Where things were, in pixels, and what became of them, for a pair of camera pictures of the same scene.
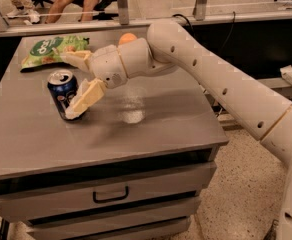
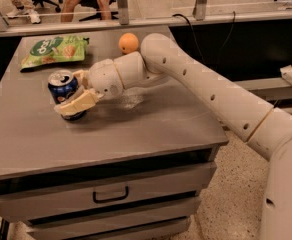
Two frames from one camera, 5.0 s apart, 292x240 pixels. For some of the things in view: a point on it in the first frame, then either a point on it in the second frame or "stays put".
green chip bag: (49, 50) stays put
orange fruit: (127, 37) stays put
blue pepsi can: (62, 85) stays put
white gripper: (106, 67) → (103, 78)
